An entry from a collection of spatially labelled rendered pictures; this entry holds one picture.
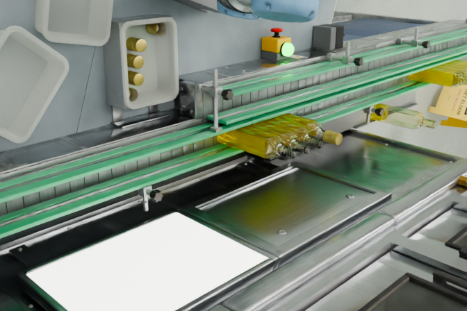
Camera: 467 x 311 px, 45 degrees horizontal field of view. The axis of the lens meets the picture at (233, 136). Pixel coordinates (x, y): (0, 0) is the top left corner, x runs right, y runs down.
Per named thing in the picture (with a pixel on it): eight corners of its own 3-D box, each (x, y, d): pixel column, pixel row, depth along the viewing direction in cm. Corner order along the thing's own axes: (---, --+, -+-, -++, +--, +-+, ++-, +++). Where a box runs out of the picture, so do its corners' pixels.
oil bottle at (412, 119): (367, 119, 221) (430, 134, 204) (367, 105, 219) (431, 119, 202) (375, 114, 225) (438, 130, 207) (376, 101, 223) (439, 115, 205)
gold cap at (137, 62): (122, 54, 147) (132, 56, 144) (133, 52, 149) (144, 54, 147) (124, 67, 148) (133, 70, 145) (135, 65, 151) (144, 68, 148)
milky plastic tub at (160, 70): (107, 105, 149) (126, 112, 143) (101, 19, 142) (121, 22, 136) (160, 93, 161) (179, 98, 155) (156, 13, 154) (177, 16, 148)
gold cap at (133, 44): (125, 37, 146) (135, 39, 143) (136, 35, 149) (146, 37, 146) (126, 51, 148) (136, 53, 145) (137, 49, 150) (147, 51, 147)
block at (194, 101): (177, 114, 159) (194, 119, 155) (176, 81, 156) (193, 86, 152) (187, 112, 162) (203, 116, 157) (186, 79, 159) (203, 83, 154)
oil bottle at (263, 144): (216, 142, 164) (272, 162, 150) (216, 123, 162) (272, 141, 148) (230, 137, 168) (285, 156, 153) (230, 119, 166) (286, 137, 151)
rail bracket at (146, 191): (121, 203, 145) (153, 220, 136) (119, 178, 142) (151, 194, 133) (133, 198, 147) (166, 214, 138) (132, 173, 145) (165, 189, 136)
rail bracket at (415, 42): (394, 44, 223) (425, 48, 214) (395, 26, 221) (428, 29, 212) (399, 43, 226) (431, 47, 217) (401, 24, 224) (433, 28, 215)
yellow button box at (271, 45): (260, 57, 188) (276, 61, 183) (260, 35, 186) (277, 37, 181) (274, 55, 193) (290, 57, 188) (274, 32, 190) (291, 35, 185)
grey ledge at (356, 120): (249, 153, 190) (274, 161, 182) (249, 128, 187) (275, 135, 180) (395, 100, 254) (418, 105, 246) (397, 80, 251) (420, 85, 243)
